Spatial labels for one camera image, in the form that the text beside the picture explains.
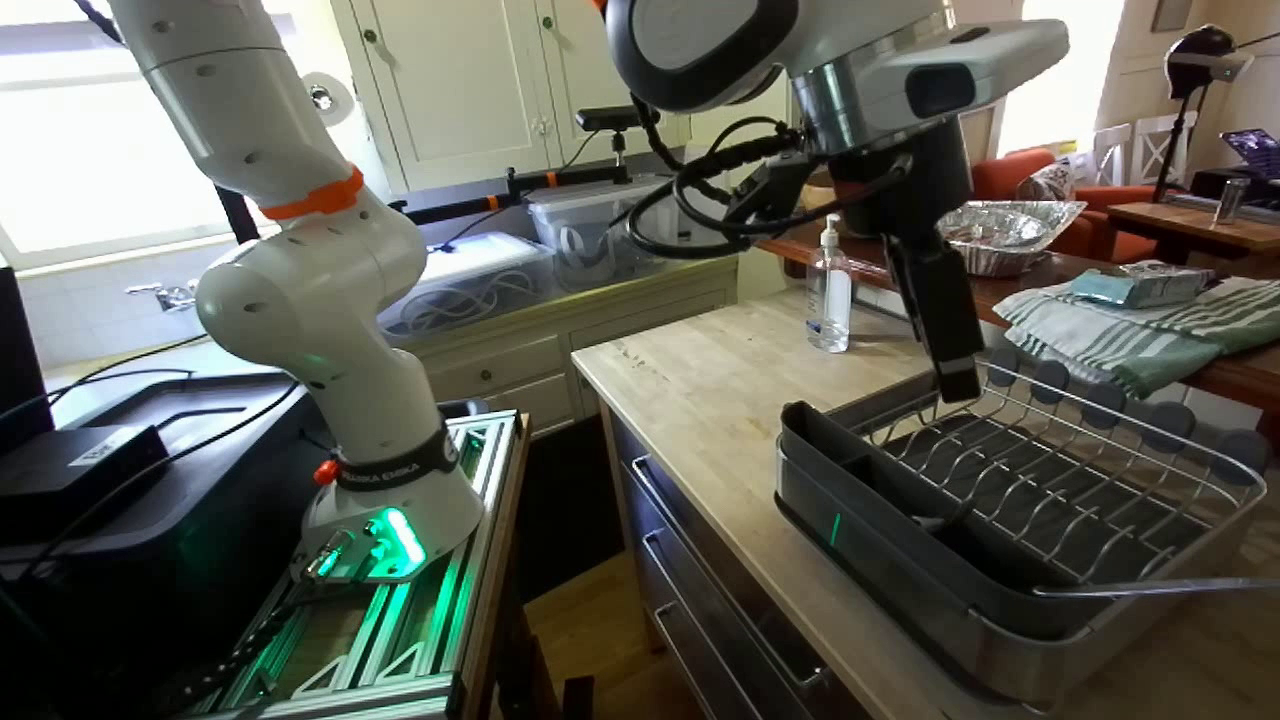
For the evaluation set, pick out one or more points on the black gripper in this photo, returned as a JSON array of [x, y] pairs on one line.
[[923, 184]]

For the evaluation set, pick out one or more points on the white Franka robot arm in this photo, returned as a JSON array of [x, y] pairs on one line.
[[305, 292]]

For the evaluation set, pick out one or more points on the silver metal spoon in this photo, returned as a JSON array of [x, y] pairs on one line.
[[1160, 588]]

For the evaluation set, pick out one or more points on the aluminium foil pan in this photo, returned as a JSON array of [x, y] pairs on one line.
[[1021, 233]]

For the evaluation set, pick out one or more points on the clear hand sanitizer bottle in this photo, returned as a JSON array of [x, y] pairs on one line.
[[829, 302]]

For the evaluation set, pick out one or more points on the teal striped dish towel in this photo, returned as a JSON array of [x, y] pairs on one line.
[[1104, 341]]

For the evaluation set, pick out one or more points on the orange sofa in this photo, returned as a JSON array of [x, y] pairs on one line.
[[1021, 174]]

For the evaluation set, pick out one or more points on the dark wooden table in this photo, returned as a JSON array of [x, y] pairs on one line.
[[785, 245]]

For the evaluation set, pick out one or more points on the black cutlery holder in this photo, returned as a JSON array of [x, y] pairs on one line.
[[935, 515]]

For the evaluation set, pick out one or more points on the light blue sponge pack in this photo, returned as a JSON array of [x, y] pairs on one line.
[[1142, 287]]

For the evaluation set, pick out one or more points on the white lattice chair back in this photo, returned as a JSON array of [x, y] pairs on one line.
[[1132, 146]]

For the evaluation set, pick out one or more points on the wooden side table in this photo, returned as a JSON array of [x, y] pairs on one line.
[[1184, 221]]

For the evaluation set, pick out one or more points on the stainless steel drainer tray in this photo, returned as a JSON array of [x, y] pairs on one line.
[[904, 602]]

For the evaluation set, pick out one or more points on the white green striped towel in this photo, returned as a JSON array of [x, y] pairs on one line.
[[1235, 314]]

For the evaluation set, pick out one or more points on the purple object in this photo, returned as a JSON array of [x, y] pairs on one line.
[[1256, 149]]

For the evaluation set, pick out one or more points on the grey counter drawer unit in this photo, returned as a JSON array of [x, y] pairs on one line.
[[706, 587]]

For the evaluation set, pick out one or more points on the clear plastic container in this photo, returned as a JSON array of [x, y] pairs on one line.
[[584, 221]]

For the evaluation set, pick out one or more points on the white drawer cabinet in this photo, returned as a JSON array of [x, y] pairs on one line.
[[533, 352]]

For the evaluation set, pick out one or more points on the grey patterned mat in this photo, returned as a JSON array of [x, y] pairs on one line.
[[467, 287]]

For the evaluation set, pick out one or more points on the black rod with orange clamps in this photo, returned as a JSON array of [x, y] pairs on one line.
[[454, 196]]

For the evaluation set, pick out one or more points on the aluminium extrusion robot stand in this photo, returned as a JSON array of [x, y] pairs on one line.
[[401, 624]]

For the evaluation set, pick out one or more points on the large black controller box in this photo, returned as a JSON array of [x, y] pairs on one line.
[[163, 602]]

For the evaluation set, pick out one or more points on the small black box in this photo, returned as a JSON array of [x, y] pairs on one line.
[[83, 474]]

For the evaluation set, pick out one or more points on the black monitor edge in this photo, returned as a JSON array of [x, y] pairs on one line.
[[21, 352]]

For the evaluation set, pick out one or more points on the grey wrist camera housing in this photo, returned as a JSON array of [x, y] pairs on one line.
[[987, 64]]

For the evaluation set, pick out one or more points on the black camera on tripod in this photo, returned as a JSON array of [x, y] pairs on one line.
[[1202, 55]]

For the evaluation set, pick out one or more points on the white wall cabinet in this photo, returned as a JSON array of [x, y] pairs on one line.
[[440, 92]]

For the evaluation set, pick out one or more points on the round white wall fitting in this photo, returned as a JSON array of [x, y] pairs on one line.
[[327, 98]]

